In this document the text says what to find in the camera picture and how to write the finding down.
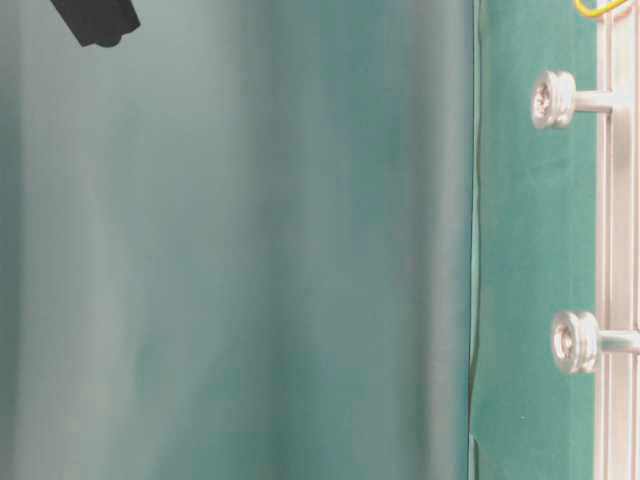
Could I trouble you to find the yellow rubber band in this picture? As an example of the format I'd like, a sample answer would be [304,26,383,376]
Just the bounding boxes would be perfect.
[574,0,628,18]

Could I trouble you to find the aluminium extrusion rail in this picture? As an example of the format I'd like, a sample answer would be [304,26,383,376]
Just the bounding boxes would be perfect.
[594,1,639,479]

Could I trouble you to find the green table cloth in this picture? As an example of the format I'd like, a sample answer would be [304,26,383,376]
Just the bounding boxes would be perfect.
[470,1,597,479]

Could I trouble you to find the silver pulley shaft middle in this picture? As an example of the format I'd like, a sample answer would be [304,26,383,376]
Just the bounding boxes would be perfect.
[550,311,639,374]

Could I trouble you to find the silver pulley shaft near end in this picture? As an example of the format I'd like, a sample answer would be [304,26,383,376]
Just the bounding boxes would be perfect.
[530,70,615,129]

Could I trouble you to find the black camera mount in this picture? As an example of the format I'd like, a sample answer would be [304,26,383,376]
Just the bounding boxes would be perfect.
[51,0,140,48]

